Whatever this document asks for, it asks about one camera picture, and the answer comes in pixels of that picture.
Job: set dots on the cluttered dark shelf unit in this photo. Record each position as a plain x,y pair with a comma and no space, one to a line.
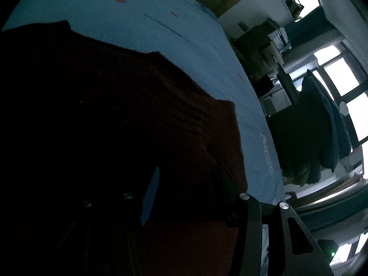
259,51

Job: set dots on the dark hanging clothes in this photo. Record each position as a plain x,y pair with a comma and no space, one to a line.
312,135

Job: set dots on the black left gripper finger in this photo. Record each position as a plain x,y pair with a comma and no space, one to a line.
291,251

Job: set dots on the dark red knitted garment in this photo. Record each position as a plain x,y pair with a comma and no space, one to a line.
113,162

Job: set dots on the blue bed sheet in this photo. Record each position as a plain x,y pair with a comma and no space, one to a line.
190,36

